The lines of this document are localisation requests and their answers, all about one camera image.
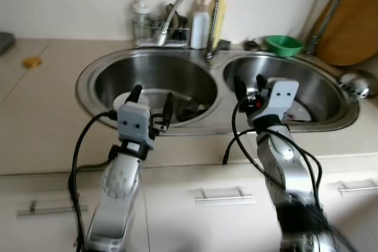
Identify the shiny round metal vessel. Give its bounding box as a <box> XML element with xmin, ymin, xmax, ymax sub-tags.
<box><xmin>338</xmin><ymin>69</ymin><xmax>376</xmax><ymax>99</ymax></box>

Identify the green plastic bowl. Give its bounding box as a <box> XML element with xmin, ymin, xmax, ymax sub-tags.
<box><xmin>264</xmin><ymin>35</ymin><xmax>304</xmax><ymax>58</ymax></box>

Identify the small black block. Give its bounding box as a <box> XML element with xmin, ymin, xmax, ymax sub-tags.
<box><xmin>216</xmin><ymin>40</ymin><xmax>232</xmax><ymax>52</ymax></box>

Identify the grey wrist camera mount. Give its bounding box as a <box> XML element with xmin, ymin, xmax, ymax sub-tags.
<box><xmin>116</xmin><ymin>102</ymin><xmax>155</xmax><ymax>151</ymax></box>
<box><xmin>260</xmin><ymin>78</ymin><xmax>300</xmax><ymax>124</ymax></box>

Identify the small gold lid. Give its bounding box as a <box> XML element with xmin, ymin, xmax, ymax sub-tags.
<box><xmin>22</xmin><ymin>57</ymin><xmax>43</xmax><ymax>68</ymax></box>

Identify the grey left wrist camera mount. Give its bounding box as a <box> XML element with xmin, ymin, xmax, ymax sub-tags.
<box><xmin>116</xmin><ymin>102</ymin><xmax>155</xmax><ymax>151</ymax></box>

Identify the dark slim faucet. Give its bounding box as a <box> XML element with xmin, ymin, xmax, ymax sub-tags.
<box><xmin>304</xmin><ymin>0</ymin><xmax>346</xmax><ymax>55</ymax></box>

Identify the clear pump soap dispenser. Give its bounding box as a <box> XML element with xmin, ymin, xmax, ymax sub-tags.
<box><xmin>131</xmin><ymin>0</ymin><xmax>151</xmax><ymax>43</ymax></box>

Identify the curved chrome faucet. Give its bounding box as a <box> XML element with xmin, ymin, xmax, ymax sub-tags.
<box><xmin>155</xmin><ymin>0</ymin><xmax>220</xmax><ymax>59</ymax></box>

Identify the wire sink caddy rack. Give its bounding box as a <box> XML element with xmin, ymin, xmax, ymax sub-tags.
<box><xmin>133</xmin><ymin>19</ymin><xmax>191</xmax><ymax>48</ymax></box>

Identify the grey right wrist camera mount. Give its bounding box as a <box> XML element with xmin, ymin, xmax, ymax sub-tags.
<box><xmin>260</xmin><ymin>78</ymin><xmax>300</xmax><ymax>124</ymax></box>

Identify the stainless steel double sink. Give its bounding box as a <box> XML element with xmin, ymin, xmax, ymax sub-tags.
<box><xmin>76</xmin><ymin>48</ymin><xmax>360</xmax><ymax>136</ymax></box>

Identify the round wooden cutting board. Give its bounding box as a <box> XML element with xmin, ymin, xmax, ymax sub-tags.
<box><xmin>310</xmin><ymin>0</ymin><xmax>378</xmax><ymax>67</ymax></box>

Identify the grey flat object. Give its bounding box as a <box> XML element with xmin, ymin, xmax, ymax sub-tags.
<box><xmin>0</xmin><ymin>32</ymin><xmax>15</xmax><ymax>55</ymax></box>

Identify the plain white bottle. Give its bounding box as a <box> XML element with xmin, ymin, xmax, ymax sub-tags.
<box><xmin>190</xmin><ymin>0</ymin><xmax>211</xmax><ymax>50</ymax></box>

